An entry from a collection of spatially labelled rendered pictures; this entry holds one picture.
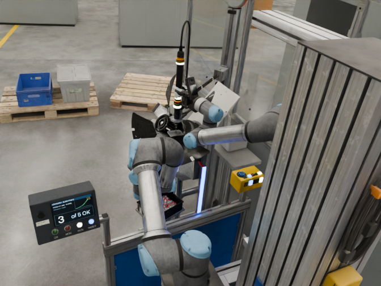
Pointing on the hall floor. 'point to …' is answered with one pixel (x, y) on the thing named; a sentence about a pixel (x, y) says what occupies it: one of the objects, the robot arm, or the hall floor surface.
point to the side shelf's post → (227, 186)
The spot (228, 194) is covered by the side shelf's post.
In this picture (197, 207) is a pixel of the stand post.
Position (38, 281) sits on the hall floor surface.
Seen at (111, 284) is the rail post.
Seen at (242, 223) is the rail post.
